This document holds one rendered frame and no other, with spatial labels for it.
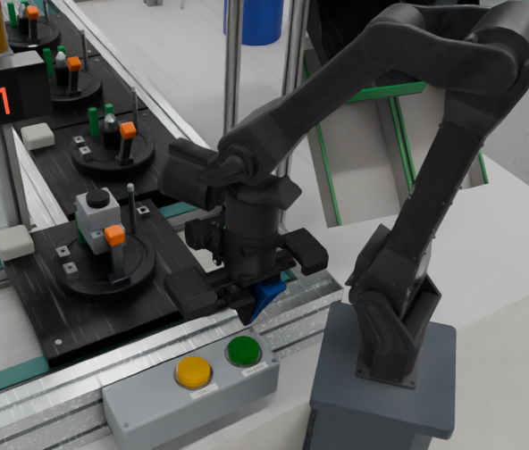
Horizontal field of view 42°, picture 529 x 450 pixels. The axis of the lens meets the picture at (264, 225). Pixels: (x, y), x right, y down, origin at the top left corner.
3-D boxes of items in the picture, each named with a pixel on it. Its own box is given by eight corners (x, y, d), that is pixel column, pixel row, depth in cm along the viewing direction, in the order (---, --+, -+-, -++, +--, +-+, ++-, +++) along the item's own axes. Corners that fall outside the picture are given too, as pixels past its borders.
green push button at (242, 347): (264, 362, 86) (265, 352, 85) (237, 374, 85) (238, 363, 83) (248, 340, 89) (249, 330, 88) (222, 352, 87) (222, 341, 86)
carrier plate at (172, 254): (222, 304, 94) (223, 293, 93) (49, 370, 83) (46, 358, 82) (151, 207, 109) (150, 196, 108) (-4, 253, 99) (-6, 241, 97)
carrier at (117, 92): (149, 116, 131) (146, 55, 123) (22, 145, 120) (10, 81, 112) (103, 63, 146) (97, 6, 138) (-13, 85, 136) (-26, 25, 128)
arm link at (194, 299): (340, 214, 75) (307, 184, 79) (185, 268, 67) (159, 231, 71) (330, 269, 80) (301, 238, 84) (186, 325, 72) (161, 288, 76)
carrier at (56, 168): (209, 184, 115) (210, 119, 107) (69, 225, 105) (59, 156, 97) (150, 117, 131) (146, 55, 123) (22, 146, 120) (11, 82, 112)
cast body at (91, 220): (127, 245, 91) (123, 204, 86) (95, 256, 89) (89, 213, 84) (103, 211, 96) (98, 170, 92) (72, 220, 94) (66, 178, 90)
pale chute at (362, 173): (403, 212, 106) (417, 209, 102) (326, 229, 102) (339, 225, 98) (364, 39, 108) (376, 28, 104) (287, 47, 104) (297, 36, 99)
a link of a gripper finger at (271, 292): (289, 287, 78) (261, 255, 82) (261, 297, 76) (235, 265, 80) (283, 329, 82) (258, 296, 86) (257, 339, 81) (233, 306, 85)
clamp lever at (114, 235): (129, 277, 90) (124, 232, 85) (114, 281, 89) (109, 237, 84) (118, 261, 92) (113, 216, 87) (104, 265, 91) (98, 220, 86)
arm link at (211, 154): (292, 119, 68) (191, 85, 72) (250, 157, 62) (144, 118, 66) (282, 210, 75) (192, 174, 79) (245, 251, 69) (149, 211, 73)
